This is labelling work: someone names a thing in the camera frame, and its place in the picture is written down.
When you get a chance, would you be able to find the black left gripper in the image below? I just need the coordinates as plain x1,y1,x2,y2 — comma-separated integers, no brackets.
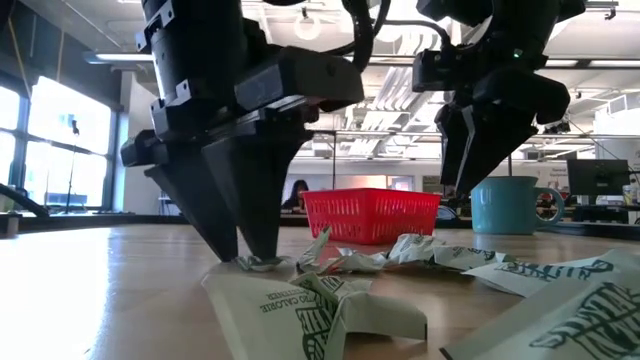
119,84,322,263

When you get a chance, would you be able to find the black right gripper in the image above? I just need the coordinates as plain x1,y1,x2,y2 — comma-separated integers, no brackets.
434,66,572,197

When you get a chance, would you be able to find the white green sweetener packet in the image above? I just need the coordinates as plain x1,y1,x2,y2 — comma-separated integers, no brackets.
289,272,429,346
431,244,519,273
296,226,334,274
234,254,297,273
324,246,392,275
461,248,640,299
201,273,351,360
387,232,447,267
439,279,640,360

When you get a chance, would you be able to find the person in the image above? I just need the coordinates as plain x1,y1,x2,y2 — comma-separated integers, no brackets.
280,179,312,212

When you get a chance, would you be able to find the teal ceramic mug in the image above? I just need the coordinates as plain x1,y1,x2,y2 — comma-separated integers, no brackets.
469,175,566,237

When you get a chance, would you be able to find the red plastic slotted basket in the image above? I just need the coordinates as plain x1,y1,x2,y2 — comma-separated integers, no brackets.
302,187,442,246

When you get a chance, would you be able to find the black wide computer monitor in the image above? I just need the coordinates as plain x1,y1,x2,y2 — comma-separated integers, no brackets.
567,158,631,198

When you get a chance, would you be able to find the folded white green sweetener packet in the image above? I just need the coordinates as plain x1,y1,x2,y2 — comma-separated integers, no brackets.
289,272,429,346

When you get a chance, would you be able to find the black slanted strut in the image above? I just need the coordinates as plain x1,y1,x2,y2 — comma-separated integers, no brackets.
0,182,51,219

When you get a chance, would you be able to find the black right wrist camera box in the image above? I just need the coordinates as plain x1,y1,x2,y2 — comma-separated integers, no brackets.
411,46,469,94

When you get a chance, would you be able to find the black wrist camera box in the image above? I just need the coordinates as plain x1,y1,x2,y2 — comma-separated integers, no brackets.
411,46,469,94
233,45,367,114

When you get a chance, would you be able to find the black metal workstation frame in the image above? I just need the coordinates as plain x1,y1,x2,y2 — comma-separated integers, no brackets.
308,128,339,191

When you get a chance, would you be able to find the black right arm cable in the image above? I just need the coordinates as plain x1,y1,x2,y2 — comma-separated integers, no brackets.
382,18,454,49

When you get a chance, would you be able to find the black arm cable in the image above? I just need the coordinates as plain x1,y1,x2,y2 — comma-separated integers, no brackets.
382,18,454,49
319,0,393,72

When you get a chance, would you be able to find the black table edge rail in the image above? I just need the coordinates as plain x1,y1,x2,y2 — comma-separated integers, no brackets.
0,211,640,242

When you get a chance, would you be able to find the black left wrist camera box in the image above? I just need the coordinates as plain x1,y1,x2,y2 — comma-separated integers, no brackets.
233,45,367,114

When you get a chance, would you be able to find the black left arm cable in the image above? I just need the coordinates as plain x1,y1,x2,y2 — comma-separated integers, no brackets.
319,0,393,72

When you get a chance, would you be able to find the white coiled cable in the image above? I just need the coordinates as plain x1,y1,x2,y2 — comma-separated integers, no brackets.
293,13,322,42

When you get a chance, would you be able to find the grey cylinder post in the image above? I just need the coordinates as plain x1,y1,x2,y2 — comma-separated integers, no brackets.
0,213,22,239

